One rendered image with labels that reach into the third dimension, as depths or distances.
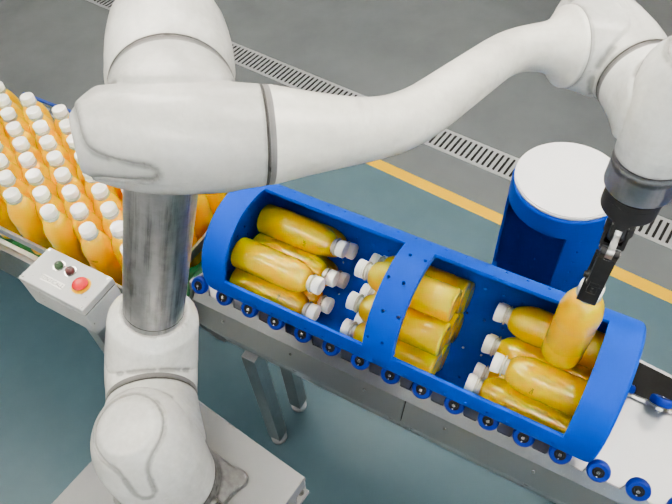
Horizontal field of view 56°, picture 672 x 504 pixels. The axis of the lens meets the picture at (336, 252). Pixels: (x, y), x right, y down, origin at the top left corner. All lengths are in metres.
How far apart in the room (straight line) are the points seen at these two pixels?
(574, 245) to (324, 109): 1.18
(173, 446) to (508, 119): 2.82
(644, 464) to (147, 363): 0.99
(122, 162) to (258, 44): 3.52
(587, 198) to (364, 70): 2.32
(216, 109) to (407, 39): 3.49
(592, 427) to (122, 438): 0.77
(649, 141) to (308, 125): 0.40
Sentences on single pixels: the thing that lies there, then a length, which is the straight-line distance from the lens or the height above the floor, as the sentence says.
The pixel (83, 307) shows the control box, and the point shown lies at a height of 1.10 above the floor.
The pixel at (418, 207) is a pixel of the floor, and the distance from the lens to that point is 2.99.
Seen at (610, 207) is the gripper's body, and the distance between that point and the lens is 0.91.
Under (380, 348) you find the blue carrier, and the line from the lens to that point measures 1.25.
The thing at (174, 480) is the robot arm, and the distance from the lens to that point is 1.04.
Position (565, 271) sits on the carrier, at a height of 0.82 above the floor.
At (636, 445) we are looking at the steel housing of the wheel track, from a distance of 1.48.
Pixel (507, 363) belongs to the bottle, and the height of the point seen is 1.13.
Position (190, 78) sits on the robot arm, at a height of 1.86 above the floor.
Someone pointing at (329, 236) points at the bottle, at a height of 1.15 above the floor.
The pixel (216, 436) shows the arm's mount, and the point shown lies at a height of 1.07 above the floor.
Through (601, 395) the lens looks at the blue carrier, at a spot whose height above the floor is 1.20.
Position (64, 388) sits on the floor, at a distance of 2.75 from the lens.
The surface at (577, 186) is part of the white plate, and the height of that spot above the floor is 1.04.
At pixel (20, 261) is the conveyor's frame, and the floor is 0.88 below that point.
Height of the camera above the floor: 2.22
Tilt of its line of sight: 52 degrees down
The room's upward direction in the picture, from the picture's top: 5 degrees counter-clockwise
